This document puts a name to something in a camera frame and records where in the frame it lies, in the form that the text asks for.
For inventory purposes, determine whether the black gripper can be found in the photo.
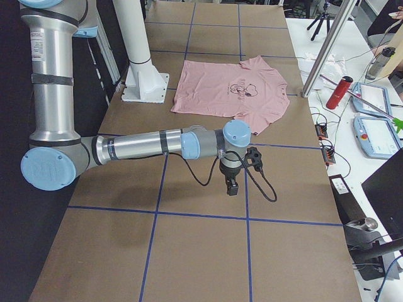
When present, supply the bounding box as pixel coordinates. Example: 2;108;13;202
219;162;241;196

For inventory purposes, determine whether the pink Snoopy t-shirt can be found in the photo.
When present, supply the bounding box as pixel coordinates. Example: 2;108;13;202
171;56;290;135

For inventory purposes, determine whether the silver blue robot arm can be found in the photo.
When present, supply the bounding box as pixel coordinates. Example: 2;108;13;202
20;1;251;196

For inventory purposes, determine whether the lower orange power connector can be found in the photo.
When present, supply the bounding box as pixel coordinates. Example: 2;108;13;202
321;145;336;166

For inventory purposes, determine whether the orange power connector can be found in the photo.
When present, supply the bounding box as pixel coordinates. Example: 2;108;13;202
321;145;336;166
315;123;328;140

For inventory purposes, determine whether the upper orange power connector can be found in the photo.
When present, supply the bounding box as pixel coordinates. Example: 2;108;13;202
315;123;328;140

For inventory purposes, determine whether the black box with label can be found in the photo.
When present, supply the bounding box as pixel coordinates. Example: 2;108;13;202
329;174;366;225

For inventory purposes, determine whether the black monitor stand clamp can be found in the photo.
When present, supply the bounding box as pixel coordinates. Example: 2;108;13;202
343;218;402;281

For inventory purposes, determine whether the black monitor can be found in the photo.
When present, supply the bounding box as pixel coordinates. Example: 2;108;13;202
361;150;403;239

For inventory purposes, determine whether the lower blue teach pendant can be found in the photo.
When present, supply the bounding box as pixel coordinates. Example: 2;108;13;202
353;116;402;160

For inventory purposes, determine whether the blue teach pendant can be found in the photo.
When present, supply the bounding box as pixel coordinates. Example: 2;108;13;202
353;116;402;160
350;82;392;118

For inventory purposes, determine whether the red cylindrical bottle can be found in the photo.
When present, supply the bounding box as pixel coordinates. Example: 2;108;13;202
326;75;353;109

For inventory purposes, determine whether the upper blue teach pendant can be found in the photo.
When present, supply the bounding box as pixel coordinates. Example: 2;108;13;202
350;82;392;118

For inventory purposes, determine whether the grey water bottle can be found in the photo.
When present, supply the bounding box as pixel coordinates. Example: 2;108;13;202
366;47;395;81

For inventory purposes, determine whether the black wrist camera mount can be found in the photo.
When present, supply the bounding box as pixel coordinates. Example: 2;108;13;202
244;147;263;172

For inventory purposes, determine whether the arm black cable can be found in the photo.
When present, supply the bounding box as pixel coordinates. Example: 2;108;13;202
163;150;278;202

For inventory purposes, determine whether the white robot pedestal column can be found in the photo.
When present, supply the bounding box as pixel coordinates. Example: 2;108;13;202
113;0;169;103

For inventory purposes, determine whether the black camera tripod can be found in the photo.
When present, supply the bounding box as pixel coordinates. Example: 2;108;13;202
307;0;331;41

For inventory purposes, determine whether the aluminium frame post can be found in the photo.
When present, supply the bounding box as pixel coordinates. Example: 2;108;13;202
301;0;356;98

